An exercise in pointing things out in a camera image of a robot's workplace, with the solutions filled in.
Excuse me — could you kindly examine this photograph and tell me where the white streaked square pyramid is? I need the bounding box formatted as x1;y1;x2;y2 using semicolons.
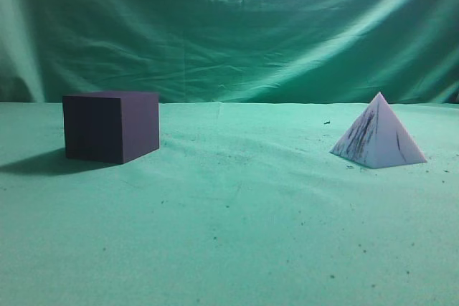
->
330;92;427;169

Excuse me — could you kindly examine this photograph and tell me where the dark purple cube block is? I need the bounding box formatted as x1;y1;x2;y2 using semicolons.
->
62;91;160;164

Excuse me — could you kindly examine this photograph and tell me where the green table cloth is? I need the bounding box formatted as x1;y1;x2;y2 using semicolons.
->
1;102;458;305

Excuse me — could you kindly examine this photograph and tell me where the green cloth backdrop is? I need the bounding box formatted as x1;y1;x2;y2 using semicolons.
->
1;0;458;103

